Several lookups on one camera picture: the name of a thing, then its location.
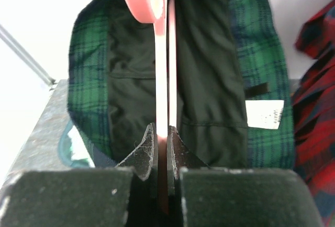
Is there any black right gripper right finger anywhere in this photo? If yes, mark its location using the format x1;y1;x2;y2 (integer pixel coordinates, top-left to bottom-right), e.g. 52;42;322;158
167;126;208;226

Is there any thick pink plastic hanger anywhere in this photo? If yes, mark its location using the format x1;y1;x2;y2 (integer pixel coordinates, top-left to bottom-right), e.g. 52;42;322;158
125;0;169;214

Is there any aluminium corner profile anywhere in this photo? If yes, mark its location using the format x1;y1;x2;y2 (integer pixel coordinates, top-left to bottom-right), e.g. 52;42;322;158
0;25;56;86

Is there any red navy plaid skirt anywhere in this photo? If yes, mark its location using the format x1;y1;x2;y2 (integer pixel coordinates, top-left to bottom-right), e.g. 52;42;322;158
292;1;334;226

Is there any green plaid garment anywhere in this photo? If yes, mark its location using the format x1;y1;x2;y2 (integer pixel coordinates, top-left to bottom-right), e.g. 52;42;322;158
68;0;295;169

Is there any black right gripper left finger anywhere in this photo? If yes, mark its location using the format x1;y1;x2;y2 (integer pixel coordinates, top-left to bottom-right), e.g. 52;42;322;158
117;123;158;226

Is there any teal plastic basin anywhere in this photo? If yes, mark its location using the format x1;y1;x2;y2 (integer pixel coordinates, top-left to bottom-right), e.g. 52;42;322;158
58;120;95;168

